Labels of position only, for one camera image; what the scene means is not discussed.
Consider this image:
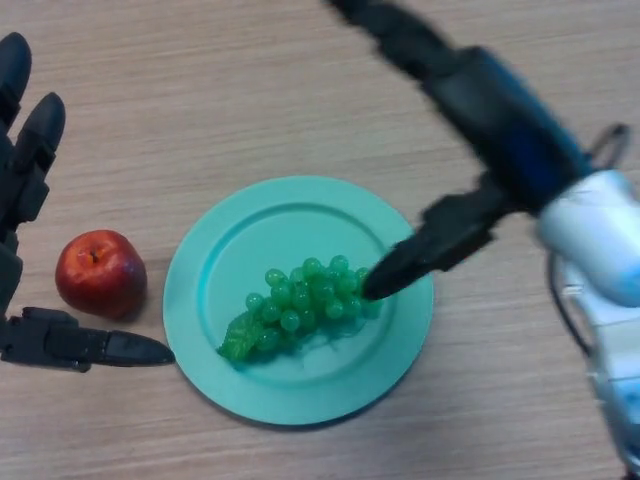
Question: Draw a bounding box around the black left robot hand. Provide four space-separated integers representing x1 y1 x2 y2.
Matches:
0 32 176 374

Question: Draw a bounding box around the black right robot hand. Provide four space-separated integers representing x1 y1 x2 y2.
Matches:
324 0 594 304

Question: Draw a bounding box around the green grapes bunch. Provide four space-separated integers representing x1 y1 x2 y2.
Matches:
216 254 384 364

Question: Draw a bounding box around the teal round plate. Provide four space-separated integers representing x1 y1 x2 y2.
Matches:
162 174 435 427

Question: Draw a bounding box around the red apple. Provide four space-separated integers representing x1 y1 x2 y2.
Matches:
54 229 149 320

